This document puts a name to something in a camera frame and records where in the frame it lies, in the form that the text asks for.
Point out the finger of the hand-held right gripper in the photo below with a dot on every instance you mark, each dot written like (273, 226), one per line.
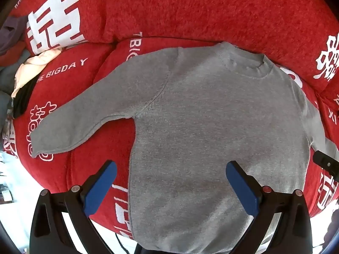
(326, 161)

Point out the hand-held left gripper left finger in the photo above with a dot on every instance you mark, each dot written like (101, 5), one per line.
(99, 187)

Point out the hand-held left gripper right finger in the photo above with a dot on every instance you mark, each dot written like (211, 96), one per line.
(242, 187)

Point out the grey knit sweater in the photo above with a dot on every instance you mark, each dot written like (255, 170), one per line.
(212, 127)

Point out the black cloth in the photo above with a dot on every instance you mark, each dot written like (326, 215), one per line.
(24, 99)

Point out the purple cloth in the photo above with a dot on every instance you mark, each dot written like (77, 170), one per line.
(12, 33)

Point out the red printed sofa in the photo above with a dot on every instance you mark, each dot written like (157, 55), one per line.
(169, 13)

